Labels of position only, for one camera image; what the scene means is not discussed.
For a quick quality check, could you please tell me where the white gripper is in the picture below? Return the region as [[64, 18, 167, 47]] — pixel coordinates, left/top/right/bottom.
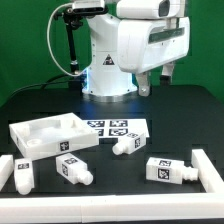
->
[[117, 17, 190, 97]]

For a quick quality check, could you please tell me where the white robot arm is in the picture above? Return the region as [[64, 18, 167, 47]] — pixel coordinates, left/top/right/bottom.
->
[[83, 0, 190, 102]]

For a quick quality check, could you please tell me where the white marker sheet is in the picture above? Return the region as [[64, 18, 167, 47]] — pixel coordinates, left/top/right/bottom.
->
[[86, 119, 149, 138]]

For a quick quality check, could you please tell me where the white square tabletop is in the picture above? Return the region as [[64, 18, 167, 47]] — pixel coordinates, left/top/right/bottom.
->
[[9, 113, 99, 160]]

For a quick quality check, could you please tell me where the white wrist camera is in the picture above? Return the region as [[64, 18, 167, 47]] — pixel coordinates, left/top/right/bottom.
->
[[116, 0, 188, 20]]

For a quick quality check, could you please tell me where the white U-shaped fence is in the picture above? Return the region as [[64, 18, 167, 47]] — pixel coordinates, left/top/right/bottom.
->
[[0, 149, 224, 224]]

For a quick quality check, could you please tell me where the white cable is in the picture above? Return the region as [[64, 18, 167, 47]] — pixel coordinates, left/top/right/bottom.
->
[[46, 2, 88, 78]]

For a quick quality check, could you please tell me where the silver camera on stand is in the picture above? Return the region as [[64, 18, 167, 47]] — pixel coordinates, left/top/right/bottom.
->
[[72, 0, 106, 14]]

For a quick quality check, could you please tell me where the black camera stand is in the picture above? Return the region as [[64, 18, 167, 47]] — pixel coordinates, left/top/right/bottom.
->
[[54, 7, 83, 91]]

